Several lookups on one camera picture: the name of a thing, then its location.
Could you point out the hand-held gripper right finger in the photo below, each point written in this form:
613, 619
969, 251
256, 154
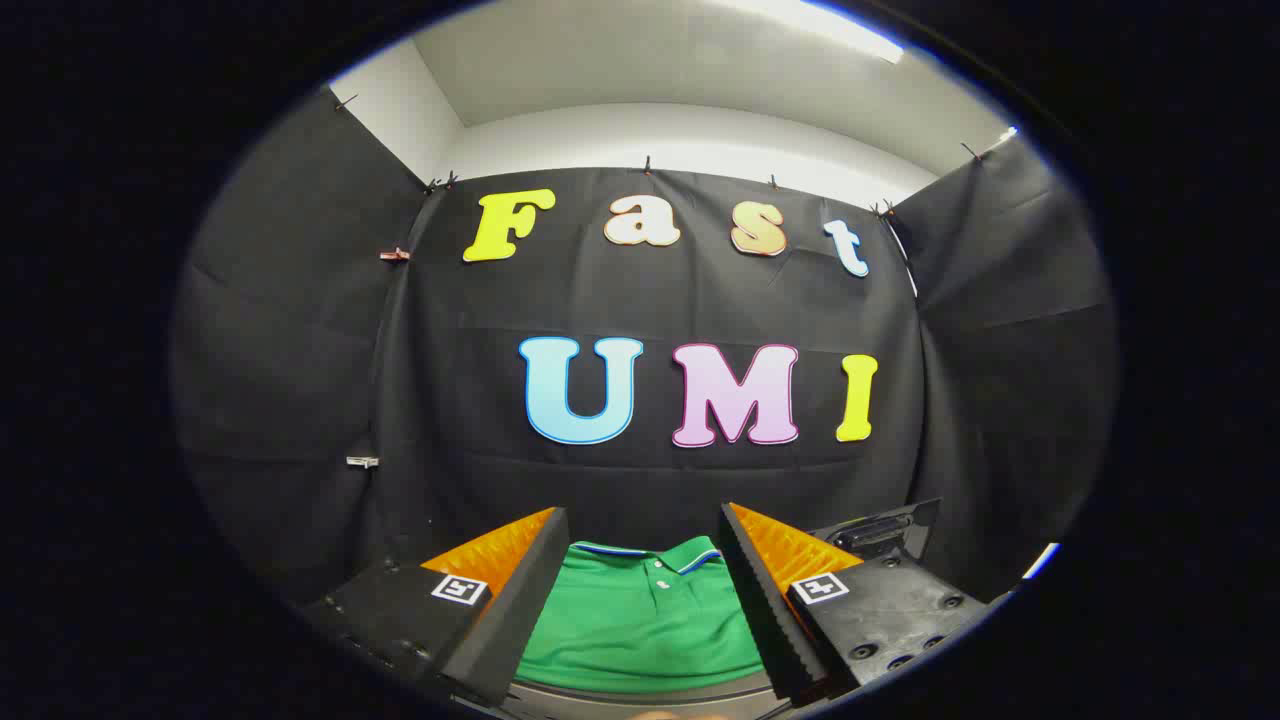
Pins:
765, 600

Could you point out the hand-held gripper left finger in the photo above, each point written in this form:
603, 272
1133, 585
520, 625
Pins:
520, 600

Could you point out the green polo shirt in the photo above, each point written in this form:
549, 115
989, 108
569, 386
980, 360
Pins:
640, 620

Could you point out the transparent washing machine lid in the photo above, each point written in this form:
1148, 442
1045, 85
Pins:
880, 530

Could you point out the grey box cabinet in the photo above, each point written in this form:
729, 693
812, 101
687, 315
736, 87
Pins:
650, 693

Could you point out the red clip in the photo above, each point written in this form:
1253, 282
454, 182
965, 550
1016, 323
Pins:
395, 255

